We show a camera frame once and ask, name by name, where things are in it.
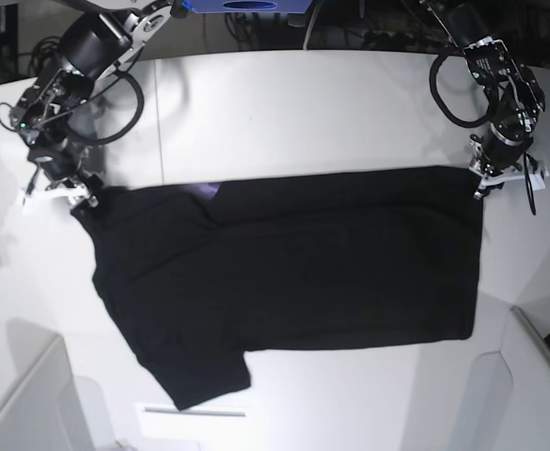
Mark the black T-shirt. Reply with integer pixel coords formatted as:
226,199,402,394
72,166,483,410

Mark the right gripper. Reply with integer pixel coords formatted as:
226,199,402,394
20,139,98,209

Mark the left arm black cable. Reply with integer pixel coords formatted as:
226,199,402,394
429,51,492,129

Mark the blue box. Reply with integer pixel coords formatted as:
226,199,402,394
182,0,312,14

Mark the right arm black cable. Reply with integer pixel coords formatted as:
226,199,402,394
67,72,145,147

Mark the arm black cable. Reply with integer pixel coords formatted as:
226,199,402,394
429,51,492,129
67,72,145,147

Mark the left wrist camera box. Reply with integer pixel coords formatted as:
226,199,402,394
526,162,550,192

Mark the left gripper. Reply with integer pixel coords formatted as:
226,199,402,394
469,123,538,200

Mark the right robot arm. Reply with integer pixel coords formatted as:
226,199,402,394
7,1,188,208

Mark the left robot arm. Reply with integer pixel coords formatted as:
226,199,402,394
421,1,546,207

